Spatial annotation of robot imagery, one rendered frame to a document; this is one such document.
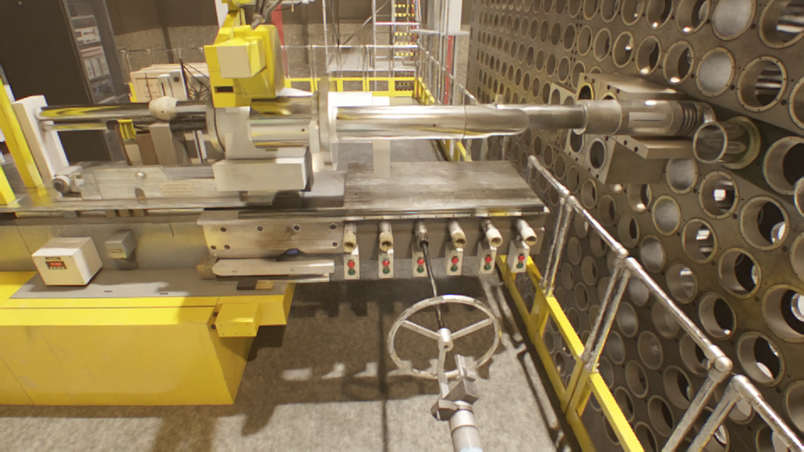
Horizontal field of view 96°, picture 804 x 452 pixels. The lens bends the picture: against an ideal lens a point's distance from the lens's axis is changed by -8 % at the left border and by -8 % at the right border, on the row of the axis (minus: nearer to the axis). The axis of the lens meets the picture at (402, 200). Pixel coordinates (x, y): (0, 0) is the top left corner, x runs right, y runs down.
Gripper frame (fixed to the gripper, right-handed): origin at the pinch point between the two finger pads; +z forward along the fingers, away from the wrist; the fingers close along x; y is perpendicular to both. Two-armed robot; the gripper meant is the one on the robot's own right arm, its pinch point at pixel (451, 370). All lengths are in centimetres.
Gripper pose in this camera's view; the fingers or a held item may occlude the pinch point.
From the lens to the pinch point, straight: 132.9
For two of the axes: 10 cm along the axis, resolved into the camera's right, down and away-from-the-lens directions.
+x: 5.5, -7.6, -3.5
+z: -0.7, -4.7, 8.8
